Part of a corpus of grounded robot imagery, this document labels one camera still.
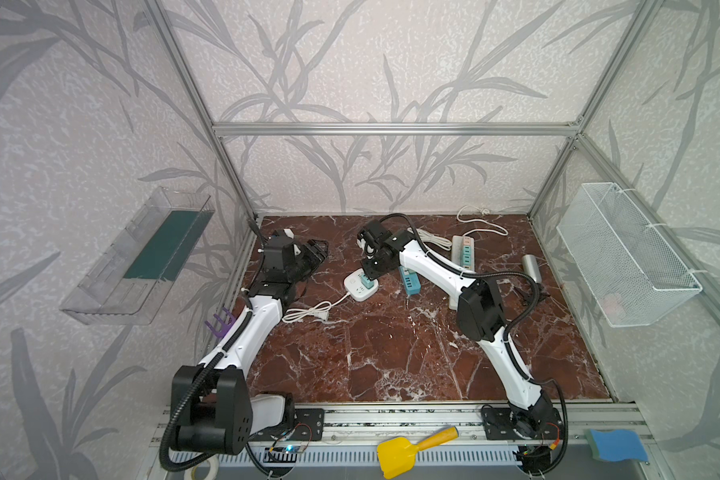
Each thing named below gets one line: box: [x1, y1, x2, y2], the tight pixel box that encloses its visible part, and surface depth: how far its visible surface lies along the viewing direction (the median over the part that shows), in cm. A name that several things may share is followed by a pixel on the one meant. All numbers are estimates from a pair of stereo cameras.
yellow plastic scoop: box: [376, 426, 459, 479], surface depth 71 cm
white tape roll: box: [184, 453, 220, 480], surface depth 69 cm
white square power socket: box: [344, 268, 379, 302], surface depth 98 cm
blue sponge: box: [584, 428, 648, 462], surface depth 71 cm
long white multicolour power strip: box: [451, 235, 475, 271], surface depth 107 cm
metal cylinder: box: [522, 254, 543, 284], surface depth 104 cm
